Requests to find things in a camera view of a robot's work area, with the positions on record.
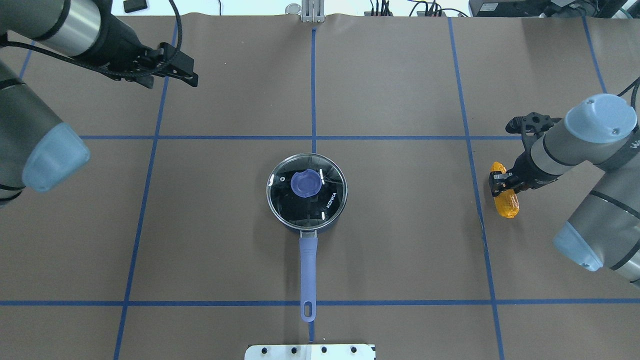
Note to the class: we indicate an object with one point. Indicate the aluminium frame post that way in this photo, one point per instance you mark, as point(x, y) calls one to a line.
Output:
point(312, 11)

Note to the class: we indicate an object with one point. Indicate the small black square pad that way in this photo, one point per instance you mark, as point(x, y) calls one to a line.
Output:
point(132, 6)

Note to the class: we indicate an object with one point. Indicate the glass pot lid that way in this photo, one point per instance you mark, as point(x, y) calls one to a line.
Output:
point(307, 192)

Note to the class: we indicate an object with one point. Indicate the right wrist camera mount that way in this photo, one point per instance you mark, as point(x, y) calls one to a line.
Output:
point(531, 127)

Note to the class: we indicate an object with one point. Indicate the dark blue saucepan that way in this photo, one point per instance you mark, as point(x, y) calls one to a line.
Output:
point(308, 247)

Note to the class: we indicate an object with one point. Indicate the yellow corn cob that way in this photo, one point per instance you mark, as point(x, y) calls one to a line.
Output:
point(505, 200)

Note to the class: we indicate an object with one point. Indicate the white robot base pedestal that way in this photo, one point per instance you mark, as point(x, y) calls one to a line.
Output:
point(340, 351)

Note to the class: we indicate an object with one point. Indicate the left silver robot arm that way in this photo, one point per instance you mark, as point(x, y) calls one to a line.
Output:
point(38, 149)

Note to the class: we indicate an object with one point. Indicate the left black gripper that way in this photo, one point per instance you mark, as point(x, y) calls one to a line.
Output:
point(116, 44)

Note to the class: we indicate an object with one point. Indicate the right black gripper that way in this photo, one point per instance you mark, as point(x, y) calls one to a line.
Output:
point(523, 171)

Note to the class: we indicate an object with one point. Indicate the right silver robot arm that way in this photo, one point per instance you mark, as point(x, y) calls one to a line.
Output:
point(601, 132)

